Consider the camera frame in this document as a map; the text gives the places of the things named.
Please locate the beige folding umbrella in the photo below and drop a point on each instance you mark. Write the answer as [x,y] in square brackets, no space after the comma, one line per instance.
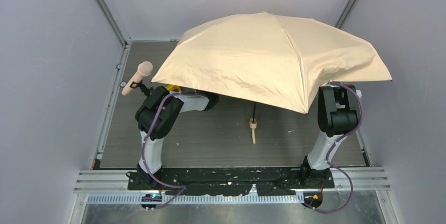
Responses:
[270,59]

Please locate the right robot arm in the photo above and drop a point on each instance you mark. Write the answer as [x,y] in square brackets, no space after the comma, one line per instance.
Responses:
[338,117]

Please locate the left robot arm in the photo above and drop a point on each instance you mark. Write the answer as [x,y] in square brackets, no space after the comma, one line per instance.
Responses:
[157,116]

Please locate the orange green triangle block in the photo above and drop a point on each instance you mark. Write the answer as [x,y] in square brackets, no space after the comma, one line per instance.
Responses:
[174,88]

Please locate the pink toy microphone on stand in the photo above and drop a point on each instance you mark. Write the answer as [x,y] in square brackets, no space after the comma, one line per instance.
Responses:
[144,69]

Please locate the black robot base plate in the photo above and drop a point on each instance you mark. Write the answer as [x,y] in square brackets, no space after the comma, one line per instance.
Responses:
[230,181]

